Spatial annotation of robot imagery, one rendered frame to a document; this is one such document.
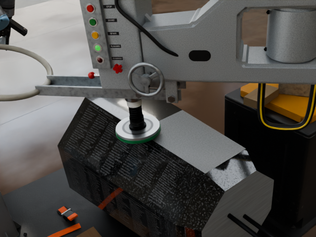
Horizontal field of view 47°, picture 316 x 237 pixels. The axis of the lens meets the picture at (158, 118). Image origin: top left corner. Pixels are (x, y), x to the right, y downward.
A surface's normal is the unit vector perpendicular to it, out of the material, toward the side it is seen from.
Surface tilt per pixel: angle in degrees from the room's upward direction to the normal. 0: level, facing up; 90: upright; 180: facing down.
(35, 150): 0
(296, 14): 90
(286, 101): 0
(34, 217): 0
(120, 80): 90
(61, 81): 90
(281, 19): 90
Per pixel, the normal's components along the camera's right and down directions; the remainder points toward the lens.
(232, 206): 0.60, 0.37
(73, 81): -0.24, 0.53
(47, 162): -0.09, -0.85
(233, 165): 0.25, -0.50
